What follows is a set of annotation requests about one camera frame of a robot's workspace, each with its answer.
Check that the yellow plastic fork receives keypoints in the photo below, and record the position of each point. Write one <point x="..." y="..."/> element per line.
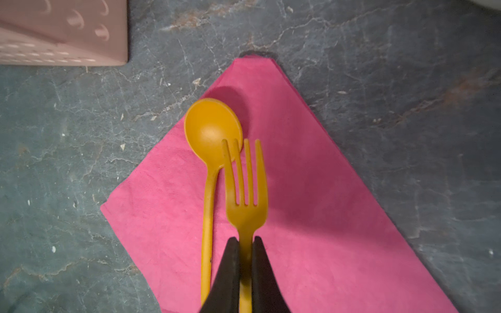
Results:
<point x="245" y="217"/>

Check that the magenta paper napkin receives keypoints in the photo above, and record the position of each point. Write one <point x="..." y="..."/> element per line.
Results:
<point x="331" y="245"/>

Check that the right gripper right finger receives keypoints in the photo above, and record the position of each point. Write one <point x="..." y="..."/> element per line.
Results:
<point x="266" y="295"/>

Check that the yellow plastic spoon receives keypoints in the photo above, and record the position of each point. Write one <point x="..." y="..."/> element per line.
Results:
<point x="207" y="122"/>

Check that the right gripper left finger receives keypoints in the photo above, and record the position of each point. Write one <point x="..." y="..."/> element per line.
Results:
<point x="224" y="295"/>

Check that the pink perforated plastic basket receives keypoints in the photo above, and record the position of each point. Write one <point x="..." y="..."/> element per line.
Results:
<point x="64" y="33"/>

